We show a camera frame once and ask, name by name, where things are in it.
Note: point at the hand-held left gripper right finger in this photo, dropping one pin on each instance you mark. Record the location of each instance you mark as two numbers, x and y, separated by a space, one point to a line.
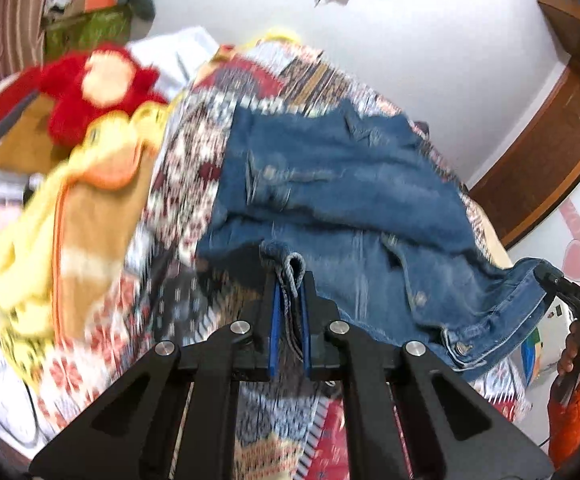
306 320

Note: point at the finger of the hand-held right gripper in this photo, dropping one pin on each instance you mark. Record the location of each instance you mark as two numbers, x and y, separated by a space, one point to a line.
577 300

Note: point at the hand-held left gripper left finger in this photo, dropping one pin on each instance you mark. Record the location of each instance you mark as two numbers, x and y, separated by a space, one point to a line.
271 310

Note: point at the blue denim jacket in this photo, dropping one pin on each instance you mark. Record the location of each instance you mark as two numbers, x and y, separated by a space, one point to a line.
345 185

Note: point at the person's right hand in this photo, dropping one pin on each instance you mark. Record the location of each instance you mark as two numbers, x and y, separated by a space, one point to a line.
569 350

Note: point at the pink door sticker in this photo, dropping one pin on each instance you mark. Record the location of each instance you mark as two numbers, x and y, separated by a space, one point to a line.
577 255

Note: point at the yellow tan bed sheet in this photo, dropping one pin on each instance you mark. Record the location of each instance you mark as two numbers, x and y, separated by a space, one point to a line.
500 250

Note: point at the patchwork printed blanket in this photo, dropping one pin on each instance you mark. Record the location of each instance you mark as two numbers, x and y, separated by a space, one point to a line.
190 185

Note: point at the yellow brown blanket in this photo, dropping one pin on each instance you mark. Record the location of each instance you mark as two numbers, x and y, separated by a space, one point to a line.
95 220

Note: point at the white cloth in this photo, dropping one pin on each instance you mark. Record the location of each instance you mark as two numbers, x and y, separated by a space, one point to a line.
180 55

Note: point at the yellow headboard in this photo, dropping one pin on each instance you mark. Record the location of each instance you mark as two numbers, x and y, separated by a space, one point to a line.
280 35

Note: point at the red plush toy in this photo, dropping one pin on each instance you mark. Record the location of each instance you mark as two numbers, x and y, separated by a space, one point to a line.
65 110

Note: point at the brown cardboard box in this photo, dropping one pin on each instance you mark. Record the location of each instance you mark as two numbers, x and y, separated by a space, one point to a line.
20 140

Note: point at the red box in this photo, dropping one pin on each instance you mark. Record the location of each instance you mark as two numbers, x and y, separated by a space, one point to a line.
15 90

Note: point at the orange box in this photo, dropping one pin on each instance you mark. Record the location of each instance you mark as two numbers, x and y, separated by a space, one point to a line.
97 0

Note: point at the striped red gold curtain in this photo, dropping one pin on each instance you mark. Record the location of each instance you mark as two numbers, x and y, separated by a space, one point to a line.
5 35

